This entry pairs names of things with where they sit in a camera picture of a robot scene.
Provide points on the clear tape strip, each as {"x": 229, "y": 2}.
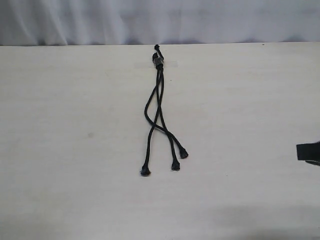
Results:
{"x": 151, "y": 65}

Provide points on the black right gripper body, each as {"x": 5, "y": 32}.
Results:
{"x": 309, "y": 153}

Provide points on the white backdrop curtain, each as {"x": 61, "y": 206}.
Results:
{"x": 147, "y": 22}

